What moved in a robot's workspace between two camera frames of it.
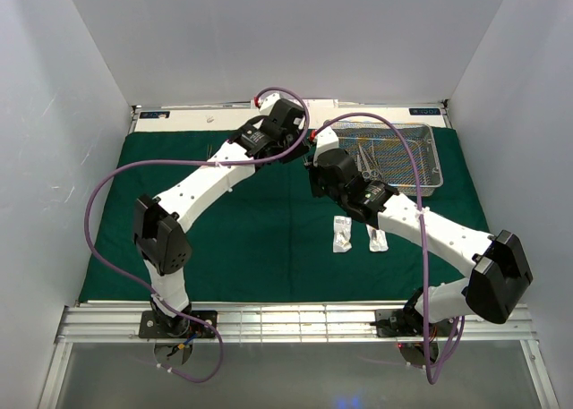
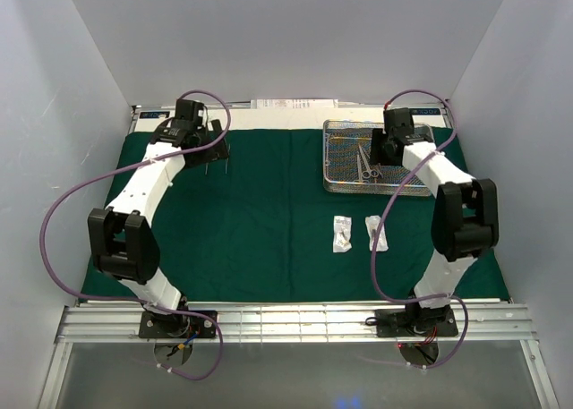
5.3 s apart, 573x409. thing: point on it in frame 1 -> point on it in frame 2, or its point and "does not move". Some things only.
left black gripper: (295, 154) -> (217, 152)
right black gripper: (312, 172) -> (378, 136)
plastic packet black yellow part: (378, 241) does not move
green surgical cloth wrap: (269, 235) does not move
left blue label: (155, 115) does not move
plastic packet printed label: (342, 234) does not move
